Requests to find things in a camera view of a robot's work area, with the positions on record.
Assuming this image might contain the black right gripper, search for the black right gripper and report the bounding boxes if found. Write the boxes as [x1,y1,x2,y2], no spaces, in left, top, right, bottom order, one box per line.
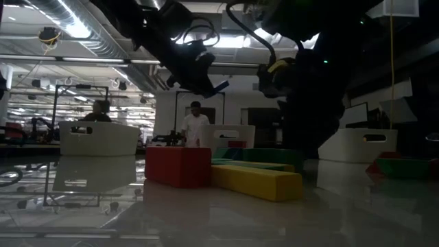
[257,47,346,158]

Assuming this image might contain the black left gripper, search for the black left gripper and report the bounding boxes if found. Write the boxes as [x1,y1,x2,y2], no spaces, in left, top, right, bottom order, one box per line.
[161,39,220,99]

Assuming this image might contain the blue block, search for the blue block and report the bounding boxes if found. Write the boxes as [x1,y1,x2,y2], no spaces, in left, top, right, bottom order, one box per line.
[204,80,230,99]

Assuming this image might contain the green arch block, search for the green arch block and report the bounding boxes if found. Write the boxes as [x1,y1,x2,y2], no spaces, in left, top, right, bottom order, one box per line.
[241,148,305,174]

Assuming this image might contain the green rectangular block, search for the green rectangular block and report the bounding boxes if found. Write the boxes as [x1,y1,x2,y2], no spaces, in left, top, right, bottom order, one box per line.
[212,148,244,161]

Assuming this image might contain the red rectangular block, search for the red rectangular block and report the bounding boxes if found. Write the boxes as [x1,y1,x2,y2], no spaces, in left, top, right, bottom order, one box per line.
[144,146,213,189]

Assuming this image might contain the person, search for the person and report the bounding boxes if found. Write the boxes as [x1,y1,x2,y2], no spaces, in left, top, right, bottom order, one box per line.
[180,100,211,148]
[83,99,113,124]

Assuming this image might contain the white plastic bin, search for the white plastic bin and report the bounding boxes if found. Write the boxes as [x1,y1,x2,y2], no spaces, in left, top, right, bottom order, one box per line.
[318,128,399,163]
[59,120,141,157]
[198,123,256,152]

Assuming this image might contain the dark cabinet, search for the dark cabinet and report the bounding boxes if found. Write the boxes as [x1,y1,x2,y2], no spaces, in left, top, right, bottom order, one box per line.
[247,108,286,148]

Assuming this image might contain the green long block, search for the green long block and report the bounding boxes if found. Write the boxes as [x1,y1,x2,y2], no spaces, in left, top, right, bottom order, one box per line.
[211,158,296,173]

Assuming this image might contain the grey metal box unit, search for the grey metal box unit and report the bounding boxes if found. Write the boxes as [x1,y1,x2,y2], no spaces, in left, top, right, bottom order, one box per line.
[221,9,245,32]

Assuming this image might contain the yellow long block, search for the yellow long block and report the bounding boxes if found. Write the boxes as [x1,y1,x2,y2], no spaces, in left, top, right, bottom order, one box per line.
[210,164,304,202]

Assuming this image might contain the grey slanted panel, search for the grey slanted panel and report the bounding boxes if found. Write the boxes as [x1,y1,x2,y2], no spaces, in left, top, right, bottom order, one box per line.
[379,97,418,124]

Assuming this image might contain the green cube block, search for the green cube block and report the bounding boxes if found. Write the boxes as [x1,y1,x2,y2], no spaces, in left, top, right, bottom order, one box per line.
[375,156,431,180]

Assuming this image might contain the long tube light fixture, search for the long tube light fixture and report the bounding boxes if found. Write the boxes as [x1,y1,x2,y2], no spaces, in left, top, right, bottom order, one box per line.
[0,54,130,64]

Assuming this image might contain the white hanging box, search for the white hanging box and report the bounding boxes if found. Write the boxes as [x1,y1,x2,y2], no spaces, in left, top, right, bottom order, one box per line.
[366,0,420,21]

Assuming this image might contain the red object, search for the red object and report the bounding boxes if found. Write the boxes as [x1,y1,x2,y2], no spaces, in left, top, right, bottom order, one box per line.
[5,122,25,140]

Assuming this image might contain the black metal frame rig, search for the black metal frame rig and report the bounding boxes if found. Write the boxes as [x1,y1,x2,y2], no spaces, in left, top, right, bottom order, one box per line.
[174,89,226,128]
[51,84,110,142]

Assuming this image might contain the white board black frame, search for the white board black frame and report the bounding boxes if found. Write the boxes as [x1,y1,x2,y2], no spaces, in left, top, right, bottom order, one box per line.
[339,102,370,130]

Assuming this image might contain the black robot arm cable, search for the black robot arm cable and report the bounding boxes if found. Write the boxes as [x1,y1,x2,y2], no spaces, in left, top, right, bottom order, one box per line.
[174,22,221,45]
[224,1,278,66]

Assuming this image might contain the silver ventilation duct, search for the silver ventilation duct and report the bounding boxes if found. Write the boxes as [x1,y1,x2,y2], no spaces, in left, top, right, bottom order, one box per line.
[20,0,138,60]

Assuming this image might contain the black yellow cable reel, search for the black yellow cable reel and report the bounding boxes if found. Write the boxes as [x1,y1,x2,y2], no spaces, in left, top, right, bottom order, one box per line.
[37,26,62,47]

